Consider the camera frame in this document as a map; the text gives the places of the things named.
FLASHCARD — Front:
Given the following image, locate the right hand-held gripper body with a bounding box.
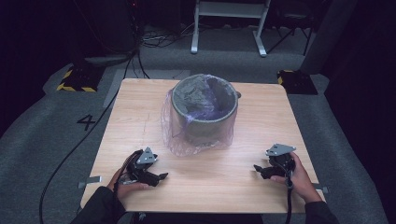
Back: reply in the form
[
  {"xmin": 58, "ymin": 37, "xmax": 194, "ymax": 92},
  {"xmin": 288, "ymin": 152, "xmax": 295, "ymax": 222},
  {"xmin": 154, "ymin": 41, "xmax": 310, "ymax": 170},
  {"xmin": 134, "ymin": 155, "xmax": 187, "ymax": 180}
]
[{"xmin": 264, "ymin": 143, "xmax": 297, "ymax": 178}]

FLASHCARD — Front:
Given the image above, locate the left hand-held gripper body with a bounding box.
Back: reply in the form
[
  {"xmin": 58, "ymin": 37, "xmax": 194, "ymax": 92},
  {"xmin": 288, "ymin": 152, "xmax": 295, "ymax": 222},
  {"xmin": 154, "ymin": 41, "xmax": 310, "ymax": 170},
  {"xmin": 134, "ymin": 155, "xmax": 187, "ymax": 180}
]
[{"xmin": 125, "ymin": 146, "xmax": 159, "ymax": 182}]

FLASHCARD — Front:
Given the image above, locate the purple plastic bag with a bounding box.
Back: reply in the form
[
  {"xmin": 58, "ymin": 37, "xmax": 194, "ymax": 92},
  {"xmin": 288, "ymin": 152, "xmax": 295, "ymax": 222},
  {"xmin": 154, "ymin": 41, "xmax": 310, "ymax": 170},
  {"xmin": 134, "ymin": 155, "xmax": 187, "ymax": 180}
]
[{"xmin": 160, "ymin": 73, "xmax": 240, "ymax": 158}]

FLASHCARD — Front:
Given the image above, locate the green plastic bin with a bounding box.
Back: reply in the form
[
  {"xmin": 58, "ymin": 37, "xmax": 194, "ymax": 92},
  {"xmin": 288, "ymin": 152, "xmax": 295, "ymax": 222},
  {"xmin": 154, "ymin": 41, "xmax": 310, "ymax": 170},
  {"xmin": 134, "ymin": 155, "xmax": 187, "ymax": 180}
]
[{"xmin": 170, "ymin": 73, "xmax": 243, "ymax": 147}]

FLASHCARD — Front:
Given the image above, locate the person's left hand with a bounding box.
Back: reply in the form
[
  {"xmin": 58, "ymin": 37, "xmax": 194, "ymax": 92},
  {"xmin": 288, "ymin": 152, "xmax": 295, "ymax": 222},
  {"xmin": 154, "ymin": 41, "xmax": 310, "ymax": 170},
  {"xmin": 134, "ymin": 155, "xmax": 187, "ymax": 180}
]
[{"xmin": 106, "ymin": 167, "xmax": 154, "ymax": 201}]

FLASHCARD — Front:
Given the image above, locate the person's right hand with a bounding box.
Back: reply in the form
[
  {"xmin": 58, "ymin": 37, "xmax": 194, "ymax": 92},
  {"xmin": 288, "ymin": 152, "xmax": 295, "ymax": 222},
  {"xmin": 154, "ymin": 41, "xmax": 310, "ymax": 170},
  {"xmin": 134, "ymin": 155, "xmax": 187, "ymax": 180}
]
[{"xmin": 269, "ymin": 151, "xmax": 323, "ymax": 204}]

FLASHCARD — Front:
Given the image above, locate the grey curtain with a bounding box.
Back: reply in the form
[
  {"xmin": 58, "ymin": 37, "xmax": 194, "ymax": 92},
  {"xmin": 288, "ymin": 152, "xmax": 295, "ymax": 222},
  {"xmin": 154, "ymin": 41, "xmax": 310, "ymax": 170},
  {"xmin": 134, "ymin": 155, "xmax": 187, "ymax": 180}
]
[{"xmin": 299, "ymin": 0, "xmax": 360, "ymax": 76}]

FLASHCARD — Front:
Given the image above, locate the black tripod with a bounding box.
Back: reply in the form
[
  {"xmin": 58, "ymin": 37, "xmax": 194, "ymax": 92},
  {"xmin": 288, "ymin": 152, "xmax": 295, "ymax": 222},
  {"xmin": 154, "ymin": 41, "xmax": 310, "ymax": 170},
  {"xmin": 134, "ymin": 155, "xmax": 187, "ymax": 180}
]
[{"xmin": 266, "ymin": 6, "xmax": 316, "ymax": 56}]

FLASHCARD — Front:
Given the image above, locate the white metal stand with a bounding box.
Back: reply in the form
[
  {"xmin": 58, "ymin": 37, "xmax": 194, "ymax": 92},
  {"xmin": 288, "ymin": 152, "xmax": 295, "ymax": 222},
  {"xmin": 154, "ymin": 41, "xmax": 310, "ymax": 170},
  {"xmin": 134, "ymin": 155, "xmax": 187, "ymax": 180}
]
[{"xmin": 190, "ymin": 0, "xmax": 272, "ymax": 58}]

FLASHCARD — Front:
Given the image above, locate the left hand-held gripper cable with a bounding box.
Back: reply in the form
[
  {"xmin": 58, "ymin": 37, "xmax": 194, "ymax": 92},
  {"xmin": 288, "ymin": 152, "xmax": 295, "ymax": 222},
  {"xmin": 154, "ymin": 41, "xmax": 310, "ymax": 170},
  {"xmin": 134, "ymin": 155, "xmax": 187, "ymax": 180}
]
[{"xmin": 113, "ymin": 149, "xmax": 148, "ymax": 224}]

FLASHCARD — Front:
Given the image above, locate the hand-held gripper cable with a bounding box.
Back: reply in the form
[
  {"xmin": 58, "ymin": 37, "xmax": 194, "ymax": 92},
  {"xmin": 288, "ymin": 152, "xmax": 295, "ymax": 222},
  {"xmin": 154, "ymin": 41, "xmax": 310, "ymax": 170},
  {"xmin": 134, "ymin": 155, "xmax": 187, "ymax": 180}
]
[
  {"xmin": 113, "ymin": 149, "xmax": 148, "ymax": 224},
  {"xmin": 278, "ymin": 161, "xmax": 296, "ymax": 224}
]

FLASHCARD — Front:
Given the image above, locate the right hand-held gripper cable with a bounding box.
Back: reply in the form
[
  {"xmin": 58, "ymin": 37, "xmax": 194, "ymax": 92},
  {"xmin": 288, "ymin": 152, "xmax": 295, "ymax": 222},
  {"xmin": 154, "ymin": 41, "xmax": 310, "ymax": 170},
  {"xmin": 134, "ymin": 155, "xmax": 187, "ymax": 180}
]
[{"xmin": 278, "ymin": 161, "xmax": 296, "ymax": 224}]

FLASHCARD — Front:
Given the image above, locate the metal table bracket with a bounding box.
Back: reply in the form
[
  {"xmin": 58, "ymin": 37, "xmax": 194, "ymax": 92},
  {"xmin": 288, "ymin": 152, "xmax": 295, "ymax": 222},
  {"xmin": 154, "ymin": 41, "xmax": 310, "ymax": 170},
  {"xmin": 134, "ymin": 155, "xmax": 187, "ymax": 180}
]
[
  {"xmin": 77, "ymin": 175, "xmax": 103, "ymax": 189},
  {"xmin": 312, "ymin": 182, "xmax": 330, "ymax": 194}
]

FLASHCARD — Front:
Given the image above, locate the long black floor cable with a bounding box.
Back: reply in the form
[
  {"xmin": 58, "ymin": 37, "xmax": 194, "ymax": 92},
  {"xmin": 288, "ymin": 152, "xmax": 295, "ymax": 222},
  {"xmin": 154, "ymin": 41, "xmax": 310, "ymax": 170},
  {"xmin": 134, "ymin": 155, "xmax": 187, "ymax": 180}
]
[{"xmin": 38, "ymin": 50, "xmax": 140, "ymax": 224}]

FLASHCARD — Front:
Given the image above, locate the hazard-striped black base plate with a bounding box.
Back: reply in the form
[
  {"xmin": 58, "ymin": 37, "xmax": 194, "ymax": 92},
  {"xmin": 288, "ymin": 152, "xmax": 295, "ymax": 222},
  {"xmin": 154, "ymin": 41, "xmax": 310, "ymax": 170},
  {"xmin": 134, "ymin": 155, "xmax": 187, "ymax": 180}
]
[
  {"xmin": 276, "ymin": 69, "xmax": 319, "ymax": 95},
  {"xmin": 56, "ymin": 64, "xmax": 106, "ymax": 93}
]

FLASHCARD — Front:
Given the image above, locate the bundle of floor cables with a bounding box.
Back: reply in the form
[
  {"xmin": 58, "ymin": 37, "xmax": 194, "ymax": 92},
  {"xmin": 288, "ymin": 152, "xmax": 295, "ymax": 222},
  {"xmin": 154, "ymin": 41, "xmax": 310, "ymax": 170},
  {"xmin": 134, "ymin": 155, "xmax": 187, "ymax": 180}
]
[{"xmin": 139, "ymin": 21, "xmax": 200, "ymax": 49}]

